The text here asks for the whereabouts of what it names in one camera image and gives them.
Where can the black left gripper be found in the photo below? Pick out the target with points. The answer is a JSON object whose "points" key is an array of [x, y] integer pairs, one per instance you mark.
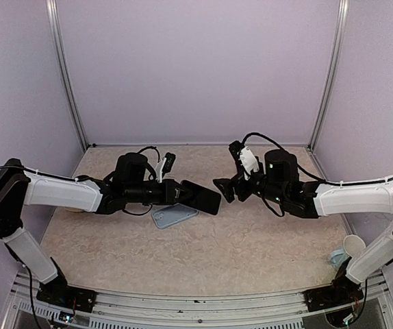
{"points": [[169, 191]]}

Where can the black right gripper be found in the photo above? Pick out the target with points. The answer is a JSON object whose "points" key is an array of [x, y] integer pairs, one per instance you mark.
{"points": [[228, 192]]}

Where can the black phone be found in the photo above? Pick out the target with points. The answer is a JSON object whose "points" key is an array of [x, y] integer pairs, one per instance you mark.
{"points": [[202, 198]]}

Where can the light blue phone case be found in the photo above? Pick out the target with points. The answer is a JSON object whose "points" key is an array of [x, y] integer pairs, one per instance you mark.
{"points": [[172, 215]]}

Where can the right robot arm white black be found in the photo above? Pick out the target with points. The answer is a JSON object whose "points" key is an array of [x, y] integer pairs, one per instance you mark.
{"points": [[277, 180]]}

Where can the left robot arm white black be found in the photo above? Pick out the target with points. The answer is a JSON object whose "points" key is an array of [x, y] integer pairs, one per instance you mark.
{"points": [[134, 181]]}

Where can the beige saucer plate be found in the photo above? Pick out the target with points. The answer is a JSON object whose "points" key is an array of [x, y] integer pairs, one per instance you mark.
{"points": [[74, 210]]}

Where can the white cup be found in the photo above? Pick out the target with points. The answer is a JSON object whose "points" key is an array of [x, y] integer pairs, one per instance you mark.
{"points": [[353, 245]]}

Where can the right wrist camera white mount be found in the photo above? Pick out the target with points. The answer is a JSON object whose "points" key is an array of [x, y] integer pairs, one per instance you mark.
{"points": [[246, 162]]}

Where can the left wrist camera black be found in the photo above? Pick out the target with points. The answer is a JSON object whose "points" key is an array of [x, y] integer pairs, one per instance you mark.
{"points": [[164, 166]]}

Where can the aluminium front rail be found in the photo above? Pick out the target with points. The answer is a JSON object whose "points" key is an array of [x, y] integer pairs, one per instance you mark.
{"points": [[110, 309]]}

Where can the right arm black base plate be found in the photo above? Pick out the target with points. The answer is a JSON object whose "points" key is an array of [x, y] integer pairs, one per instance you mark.
{"points": [[328, 297]]}

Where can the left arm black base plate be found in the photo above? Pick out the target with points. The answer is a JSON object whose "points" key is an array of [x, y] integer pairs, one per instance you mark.
{"points": [[74, 298]]}

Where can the right aluminium frame post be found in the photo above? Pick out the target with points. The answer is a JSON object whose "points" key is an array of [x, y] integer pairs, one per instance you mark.
{"points": [[331, 73]]}

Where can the aluminium frame post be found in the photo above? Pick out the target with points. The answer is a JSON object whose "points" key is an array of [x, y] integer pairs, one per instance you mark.
{"points": [[52, 12], [331, 73]]}

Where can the left aluminium frame post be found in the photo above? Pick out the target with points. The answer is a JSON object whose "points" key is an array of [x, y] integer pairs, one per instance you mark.
{"points": [[52, 12]]}

